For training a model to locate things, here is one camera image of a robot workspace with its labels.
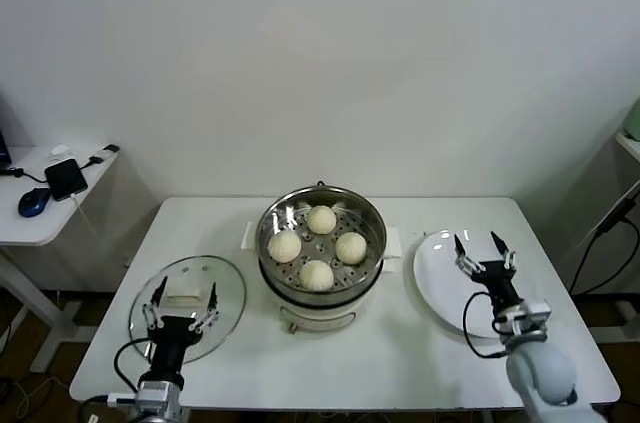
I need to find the dark laptop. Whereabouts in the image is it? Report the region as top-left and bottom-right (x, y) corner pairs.
(0, 92), (12, 169)

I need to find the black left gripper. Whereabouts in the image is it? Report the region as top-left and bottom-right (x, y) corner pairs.
(141, 276), (221, 381)

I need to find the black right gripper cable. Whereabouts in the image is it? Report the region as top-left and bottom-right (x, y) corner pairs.
(461, 291), (511, 359)

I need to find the white shelf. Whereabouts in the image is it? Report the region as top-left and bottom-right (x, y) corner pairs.
(613, 131), (640, 164)

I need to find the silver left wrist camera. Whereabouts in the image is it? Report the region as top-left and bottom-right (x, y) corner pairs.
(105, 378), (186, 408)

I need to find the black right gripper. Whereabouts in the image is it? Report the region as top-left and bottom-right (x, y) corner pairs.
(453, 230), (525, 314)

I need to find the stainless steel steamer basket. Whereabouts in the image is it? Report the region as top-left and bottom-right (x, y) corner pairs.
(241, 186), (403, 294)

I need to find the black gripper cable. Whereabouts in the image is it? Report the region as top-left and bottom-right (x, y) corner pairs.
(113, 337), (154, 394)
(461, 291), (511, 359)

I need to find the black laptop cable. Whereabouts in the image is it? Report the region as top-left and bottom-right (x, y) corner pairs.
(0, 166), (49, 185)

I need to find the black smartphone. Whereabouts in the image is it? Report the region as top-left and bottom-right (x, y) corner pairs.
(43, 158), (89, 202)

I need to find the glass pot lid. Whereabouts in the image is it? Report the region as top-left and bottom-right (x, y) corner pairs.
(127, 255), (248, 363)

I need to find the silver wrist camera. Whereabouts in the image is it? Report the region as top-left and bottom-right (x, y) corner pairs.
(105, 378), (186, 408)
(494, 298), (553, 344)

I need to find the pale green object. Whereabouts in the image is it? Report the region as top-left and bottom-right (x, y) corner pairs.
(627, 97), (640, 142)

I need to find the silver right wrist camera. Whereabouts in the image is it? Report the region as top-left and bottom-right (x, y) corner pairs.
(494, 298), (553, 344)

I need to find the cream electric cooking pot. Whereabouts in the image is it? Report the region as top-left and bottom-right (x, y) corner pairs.
(258, 257), (396, 336)

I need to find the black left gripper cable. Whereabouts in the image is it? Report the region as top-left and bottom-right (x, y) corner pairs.
(113, 337), (154, 394)

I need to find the thin white wall cable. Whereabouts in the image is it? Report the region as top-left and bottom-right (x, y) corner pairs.
(564, 180), (640, 264)

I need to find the blue computer mouse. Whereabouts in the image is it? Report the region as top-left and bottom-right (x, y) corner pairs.
(17, 187), (52, 218)

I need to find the white phone charging cable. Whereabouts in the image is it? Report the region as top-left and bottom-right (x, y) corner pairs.
(69, 192), (109, 252)

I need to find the white round plate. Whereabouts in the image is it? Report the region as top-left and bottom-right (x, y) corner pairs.
(411, 229), (537, 339)

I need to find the white steamed baozi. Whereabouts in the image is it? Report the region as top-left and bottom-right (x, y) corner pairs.
(306, 204), (337, 235)
(298, 259), (335, 293)
(267, 231), (303, 264)
(333, 231), (369, 265)

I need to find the white side table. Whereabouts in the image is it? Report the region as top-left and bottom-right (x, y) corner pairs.
(0, 145), (124, 374)

